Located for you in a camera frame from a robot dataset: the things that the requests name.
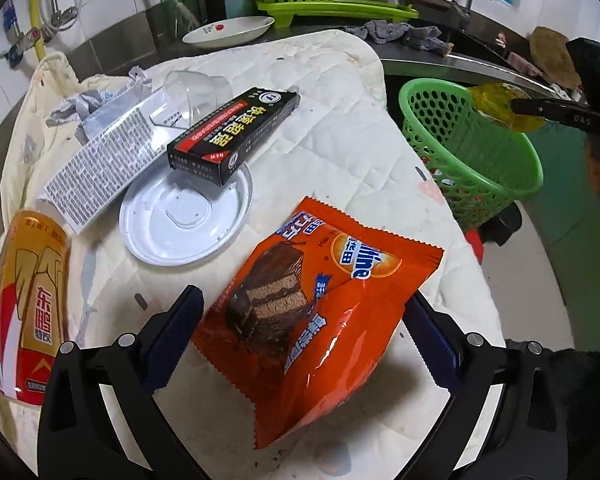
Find yellow red drink bottle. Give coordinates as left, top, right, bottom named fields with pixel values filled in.
left=0, top=210, right=70, bottom=406

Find clear plastic cup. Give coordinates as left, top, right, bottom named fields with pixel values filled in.
left=149, top=70, right=234, bottom=129

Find teal soap bottle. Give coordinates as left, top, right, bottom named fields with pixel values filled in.
left=224, top=0, right=256, bottom=18

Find yellow transparent wrapper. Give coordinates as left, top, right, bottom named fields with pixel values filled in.
left=467, top=82, right=545, bottom=133

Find grey paper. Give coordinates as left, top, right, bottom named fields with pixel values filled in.
left=45, top=66, right=152, bottom=144

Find person's right hand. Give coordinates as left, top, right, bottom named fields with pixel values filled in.
left=584, top=136, right=600, bottom=197

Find yellow gas hose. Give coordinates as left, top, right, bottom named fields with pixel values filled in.
left=28, top=0, right=48, bottom=62

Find grey work gloves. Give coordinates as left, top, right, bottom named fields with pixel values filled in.
left=343, top=20, right=454, bottom=58

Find orange Ovaltine snack bag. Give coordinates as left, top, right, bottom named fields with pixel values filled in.
left=192, top=197, right=443, bottom=448

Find white round plastic lid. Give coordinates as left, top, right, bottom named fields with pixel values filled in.
left=119, top=157, right=252, bottom=266

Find black glue box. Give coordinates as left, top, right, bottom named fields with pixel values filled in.
left=166, top=87, right=300, bottom=186

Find white printed milk carton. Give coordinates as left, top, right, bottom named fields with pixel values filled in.
left=41, top=89, right=185, bottom=234

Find white ceramic plate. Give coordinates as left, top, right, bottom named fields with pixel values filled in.
left=182, top=16, right=275, bottom=50

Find green plastic waste basket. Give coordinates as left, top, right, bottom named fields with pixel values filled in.
left=398, top=78, right=544, bottom=231

